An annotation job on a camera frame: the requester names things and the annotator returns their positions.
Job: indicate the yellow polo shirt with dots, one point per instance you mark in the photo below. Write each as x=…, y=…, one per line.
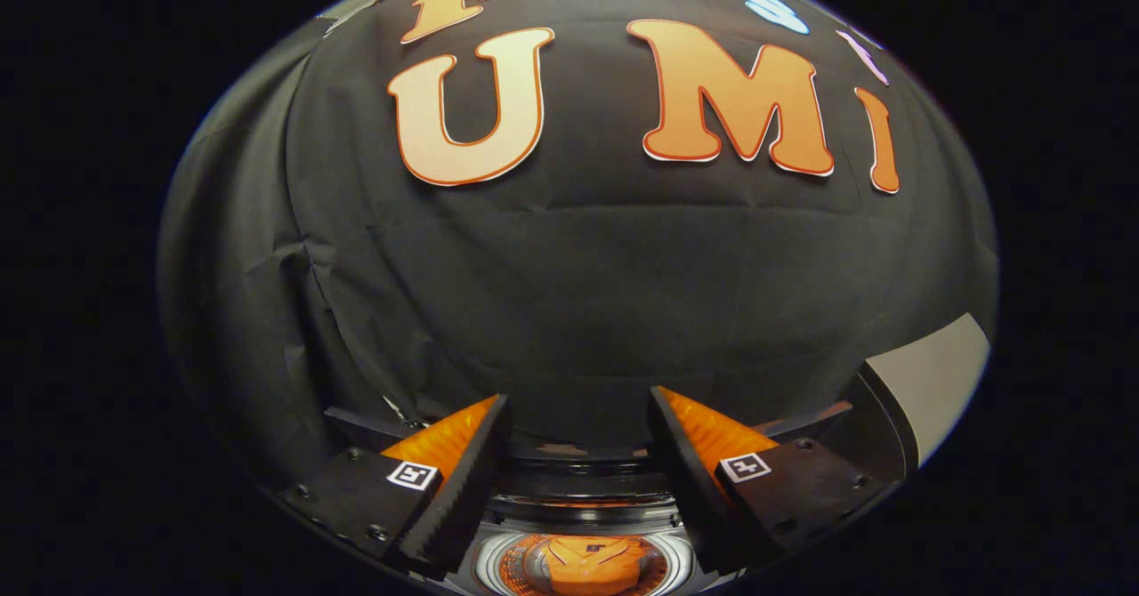
x=592, y=565

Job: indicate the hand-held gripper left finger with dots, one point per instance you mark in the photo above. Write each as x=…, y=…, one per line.
x=472, y=480

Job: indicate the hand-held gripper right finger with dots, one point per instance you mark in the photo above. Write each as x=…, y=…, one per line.
x=685, y=480

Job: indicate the grey washing machine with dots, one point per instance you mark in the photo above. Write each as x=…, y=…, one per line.
x=494, y=569

